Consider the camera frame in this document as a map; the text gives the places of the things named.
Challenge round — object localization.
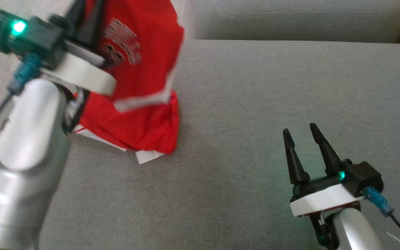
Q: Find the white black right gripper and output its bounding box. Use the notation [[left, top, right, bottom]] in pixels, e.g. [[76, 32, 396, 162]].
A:
[[283, 123, 364, 249]]

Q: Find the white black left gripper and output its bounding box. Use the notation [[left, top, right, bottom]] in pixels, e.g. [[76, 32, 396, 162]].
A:
[[42, 0, 117, 97]]

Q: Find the red and white jersey garment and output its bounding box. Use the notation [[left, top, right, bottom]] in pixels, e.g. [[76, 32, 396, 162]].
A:
[[71, 0, 185, 165]]

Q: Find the large grey sofa seat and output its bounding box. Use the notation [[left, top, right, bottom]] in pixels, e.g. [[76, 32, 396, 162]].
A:
[[39, 39, 400, 250]]

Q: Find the long grey sofa seat cushion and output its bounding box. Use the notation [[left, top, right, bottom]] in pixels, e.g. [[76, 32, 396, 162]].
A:
[[189, 0, 400, 44]]

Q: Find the blue right camera connector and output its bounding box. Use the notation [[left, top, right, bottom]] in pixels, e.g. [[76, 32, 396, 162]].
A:
[[364, 186, 394, 216]]

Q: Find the blue camera connector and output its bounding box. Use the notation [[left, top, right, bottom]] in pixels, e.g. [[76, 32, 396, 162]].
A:
[[364, 186, 394, 216], [7, 54, 43, 95]]

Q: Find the blue left camera connector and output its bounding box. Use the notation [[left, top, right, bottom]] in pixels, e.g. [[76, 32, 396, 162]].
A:
[[7, 54, 43, 95]]

